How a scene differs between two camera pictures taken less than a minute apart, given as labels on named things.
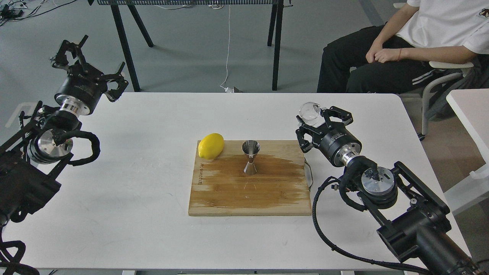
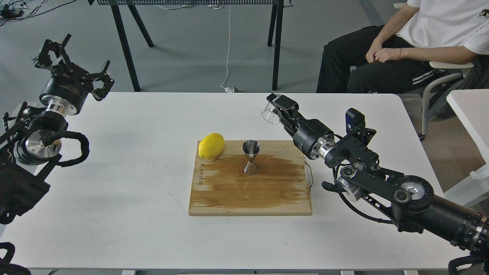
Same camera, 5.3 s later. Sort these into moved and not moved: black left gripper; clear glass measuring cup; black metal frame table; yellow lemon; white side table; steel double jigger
Moved: black left gripper; clear glass measuring cup
Not moved: yellow lemon; white side table; black metal frame table; steel double jigger
